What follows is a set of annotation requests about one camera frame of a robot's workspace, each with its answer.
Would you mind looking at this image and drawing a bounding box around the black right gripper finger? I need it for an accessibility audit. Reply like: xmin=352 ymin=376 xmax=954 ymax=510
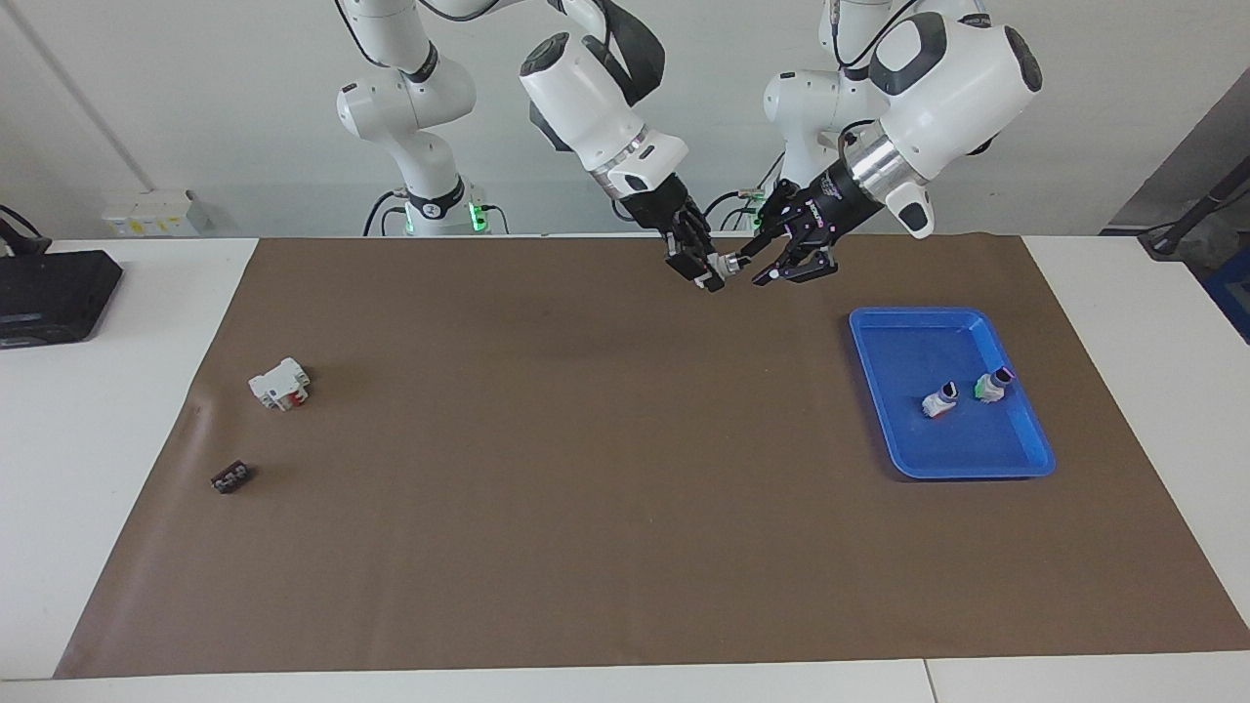
xmin=667 ymin=249 xmax=729 ymax=294
xmin=674 ymin=210 xmax=719 ymax=260

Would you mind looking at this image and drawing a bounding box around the black base power cable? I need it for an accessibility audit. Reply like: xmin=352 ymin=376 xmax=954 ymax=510
xmin=363 ymin=190 xmax=411 ymax=238
xmin=693 ymin=142 xmax=782 ymax=233

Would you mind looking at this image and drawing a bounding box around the black flat electronics box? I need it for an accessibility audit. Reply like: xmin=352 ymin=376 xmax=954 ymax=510
xmin=0 ymin=250 xmax=125 ymax=350

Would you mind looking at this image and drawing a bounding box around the black plug cable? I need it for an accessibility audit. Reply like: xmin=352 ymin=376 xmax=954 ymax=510
xmin=0 ymin=205 xmax=50 ymax=260

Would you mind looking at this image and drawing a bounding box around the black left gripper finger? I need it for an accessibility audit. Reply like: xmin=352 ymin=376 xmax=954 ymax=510
xmin=737 ymin=181 xmax=794 ymax=263
xmin=752 ymin=239 xmax=839 ymax=287

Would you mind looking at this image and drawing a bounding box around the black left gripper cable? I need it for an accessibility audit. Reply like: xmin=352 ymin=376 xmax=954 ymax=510
xmin=830 ymin=0 xmax=924 ymax=71

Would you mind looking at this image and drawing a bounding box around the white red circuit breaker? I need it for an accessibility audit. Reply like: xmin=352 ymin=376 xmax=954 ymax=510
xmin=248 ymin=357 xmax=312 ymax=412

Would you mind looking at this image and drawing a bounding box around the black tripod stand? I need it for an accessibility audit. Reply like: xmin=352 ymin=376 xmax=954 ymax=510
xmin=1138 ymin=156 xmax=1250 ymax=260

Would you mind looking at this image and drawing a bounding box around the brown paper table mat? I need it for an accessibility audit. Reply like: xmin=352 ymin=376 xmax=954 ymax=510
xmin=54 ymin=234 xmax=1250 ymax=680

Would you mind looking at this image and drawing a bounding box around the blue crate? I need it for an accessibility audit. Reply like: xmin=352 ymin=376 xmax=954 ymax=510
xmin=1203 ymin=249 xmax=1250 ymax=345

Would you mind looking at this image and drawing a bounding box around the white wall socket box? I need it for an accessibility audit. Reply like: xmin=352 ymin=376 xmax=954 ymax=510
xmin=103 ymin=189 xmax=211 ymax=238

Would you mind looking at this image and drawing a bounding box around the blue plastic tray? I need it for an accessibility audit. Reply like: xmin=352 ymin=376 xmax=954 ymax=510
xmin=848 ymin=307 xmax=1058 ymax=480

